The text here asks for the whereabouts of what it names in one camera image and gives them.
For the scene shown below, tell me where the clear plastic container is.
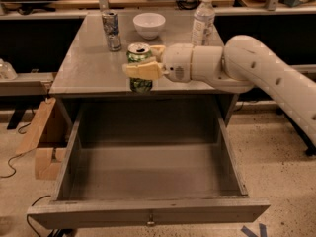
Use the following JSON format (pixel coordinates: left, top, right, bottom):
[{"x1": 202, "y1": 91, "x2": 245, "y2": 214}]
[{"x1": 0, "y1": 59, "x2": 18, "y2": 81}]

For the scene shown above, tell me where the clear plastic water bottle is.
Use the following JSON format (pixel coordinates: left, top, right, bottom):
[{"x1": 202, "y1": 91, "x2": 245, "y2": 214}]
[{"x1": 192, "y1": 0, "x2": 215, "y2": 46}]

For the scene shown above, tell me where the green soda can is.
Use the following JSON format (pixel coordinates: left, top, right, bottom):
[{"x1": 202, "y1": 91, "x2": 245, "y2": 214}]
[{"x1": 126, "y1": 42, "x2": 152, "y2": 93}]

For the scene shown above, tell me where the wooden block stand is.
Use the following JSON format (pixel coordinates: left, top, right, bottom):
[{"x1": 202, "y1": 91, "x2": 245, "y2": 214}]
[{"x1": 16, "y1": 98, "x2": 67, "y2": 180}]

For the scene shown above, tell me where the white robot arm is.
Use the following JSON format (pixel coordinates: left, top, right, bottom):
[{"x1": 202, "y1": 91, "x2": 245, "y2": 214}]
[{"x1": 122, "y1": 35, "x2": 316, "y2": 144}]

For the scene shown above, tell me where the silver energy drink can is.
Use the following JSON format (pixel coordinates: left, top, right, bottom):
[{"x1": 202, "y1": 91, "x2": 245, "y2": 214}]
[{"x1": 102, "y1": 11, "x2": 121, "y2": 51}]

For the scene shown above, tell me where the blue floor tape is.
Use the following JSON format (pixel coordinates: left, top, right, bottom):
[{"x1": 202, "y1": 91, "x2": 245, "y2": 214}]
[{"x1": 241, "y1": 223, "x2": 268, "y2": 237}]

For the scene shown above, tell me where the grey cabinet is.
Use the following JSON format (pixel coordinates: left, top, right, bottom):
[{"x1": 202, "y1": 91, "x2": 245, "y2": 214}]
[{"x1": 50, "y1": 11, "x2": 245, "y2": 119}]

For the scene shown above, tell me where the black floor cable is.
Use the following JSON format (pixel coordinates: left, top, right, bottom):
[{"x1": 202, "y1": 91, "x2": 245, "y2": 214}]
[{"x1": 0, "y1": 123, "x2": 34, "y2": 180}]

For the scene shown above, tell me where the open grey top drawer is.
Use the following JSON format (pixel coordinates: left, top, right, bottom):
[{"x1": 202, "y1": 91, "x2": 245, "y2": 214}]
[{"x1": 28, "y1": 95, "x2": 270, "y2": 229}]

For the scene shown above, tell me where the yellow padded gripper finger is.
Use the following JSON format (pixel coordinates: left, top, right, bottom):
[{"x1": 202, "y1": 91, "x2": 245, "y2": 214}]
[
  {"x1": 122, "y1": 61, "x2": 163, "y2": 80},
  {"x1": 150, "y1": 45, "x2": 166, "y2": 62}
]

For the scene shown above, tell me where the black metal stand leg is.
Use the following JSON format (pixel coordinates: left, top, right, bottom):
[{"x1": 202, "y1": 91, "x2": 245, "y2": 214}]
[{"x1": 276, "y1": 108, "x2": 316, "y2": 156}]

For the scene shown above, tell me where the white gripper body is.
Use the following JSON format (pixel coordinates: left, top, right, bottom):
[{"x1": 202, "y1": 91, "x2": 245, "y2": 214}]
[{"x1": 162, "y1": 43, "x2": 193, "y2": 83}]

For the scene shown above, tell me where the white ceramic bowl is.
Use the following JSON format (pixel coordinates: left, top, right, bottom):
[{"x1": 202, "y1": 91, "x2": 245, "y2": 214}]
[{"x1": 133, "y1": 13, "x2": 166, "y2": 40}]

